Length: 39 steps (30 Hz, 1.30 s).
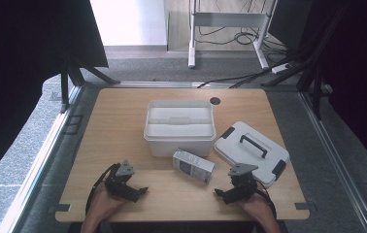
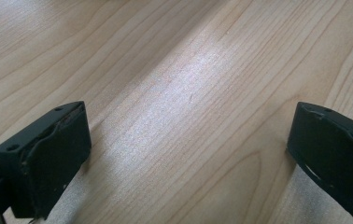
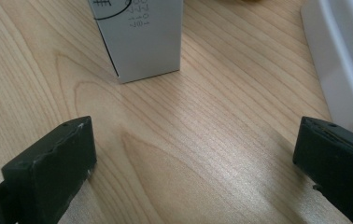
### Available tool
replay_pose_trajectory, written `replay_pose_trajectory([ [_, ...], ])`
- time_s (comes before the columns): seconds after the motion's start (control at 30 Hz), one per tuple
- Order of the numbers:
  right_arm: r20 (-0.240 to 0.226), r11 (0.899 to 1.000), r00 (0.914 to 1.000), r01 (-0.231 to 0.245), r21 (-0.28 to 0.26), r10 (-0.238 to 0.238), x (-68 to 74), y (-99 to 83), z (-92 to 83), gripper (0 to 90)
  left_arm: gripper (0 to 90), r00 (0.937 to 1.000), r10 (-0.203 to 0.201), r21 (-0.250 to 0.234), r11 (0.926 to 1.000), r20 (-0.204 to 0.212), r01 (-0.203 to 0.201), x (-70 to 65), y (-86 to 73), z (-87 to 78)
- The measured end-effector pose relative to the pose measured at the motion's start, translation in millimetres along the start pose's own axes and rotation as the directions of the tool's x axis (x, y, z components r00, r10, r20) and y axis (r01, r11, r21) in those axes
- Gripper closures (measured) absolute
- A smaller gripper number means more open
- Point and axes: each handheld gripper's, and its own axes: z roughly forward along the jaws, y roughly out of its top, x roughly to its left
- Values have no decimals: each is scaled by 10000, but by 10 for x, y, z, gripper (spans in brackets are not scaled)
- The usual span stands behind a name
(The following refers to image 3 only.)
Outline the grey printed carton box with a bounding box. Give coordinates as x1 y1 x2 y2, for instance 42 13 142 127
87 0 184 84

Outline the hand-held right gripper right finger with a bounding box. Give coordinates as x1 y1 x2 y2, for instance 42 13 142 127
292 116 353 224

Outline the white plastic container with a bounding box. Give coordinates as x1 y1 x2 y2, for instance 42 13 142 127
300 0 353 143

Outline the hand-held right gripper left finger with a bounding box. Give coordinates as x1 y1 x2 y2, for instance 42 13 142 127
0 116 98 224

